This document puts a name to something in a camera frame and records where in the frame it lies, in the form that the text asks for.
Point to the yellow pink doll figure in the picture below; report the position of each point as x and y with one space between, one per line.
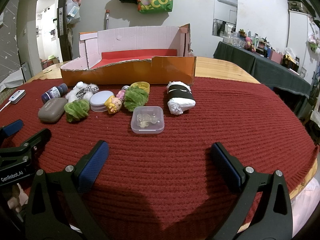
114 103

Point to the white wardrobe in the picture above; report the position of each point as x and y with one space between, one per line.
302 38

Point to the dark blue ink bottle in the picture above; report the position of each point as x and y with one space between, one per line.
55 92

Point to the mop handle pole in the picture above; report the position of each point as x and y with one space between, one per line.
107 13

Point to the wall mirror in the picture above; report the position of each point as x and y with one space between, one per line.
225 17

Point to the orange cardboard box tray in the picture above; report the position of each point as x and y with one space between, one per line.
122 56

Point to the dark cloth side table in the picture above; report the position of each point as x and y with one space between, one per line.
263 69

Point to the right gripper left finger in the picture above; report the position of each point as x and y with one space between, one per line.
89 166

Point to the green scrunchie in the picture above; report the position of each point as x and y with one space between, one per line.
77 110
135 97

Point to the grey eye shadow case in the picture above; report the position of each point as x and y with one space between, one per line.
52 110

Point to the white fluffy bunny hair clip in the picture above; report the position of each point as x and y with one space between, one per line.
82 91

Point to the white black socks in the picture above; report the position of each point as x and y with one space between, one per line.
180 97

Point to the red knitted table cloth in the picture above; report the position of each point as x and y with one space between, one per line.
166 186

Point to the clear plastic small box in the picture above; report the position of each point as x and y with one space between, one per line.
147 120

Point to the person's left hand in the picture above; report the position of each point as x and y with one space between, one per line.
18 198

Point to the white round tin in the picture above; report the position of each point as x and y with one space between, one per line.
97 101

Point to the black door frame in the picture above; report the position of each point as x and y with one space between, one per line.
65 47

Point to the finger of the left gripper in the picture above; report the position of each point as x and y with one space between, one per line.
11 129
31 148

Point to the white square charger device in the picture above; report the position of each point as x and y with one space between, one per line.
17 96

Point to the yellow bottle cap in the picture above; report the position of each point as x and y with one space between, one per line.
142 85

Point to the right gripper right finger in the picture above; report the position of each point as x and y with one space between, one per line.
229 167

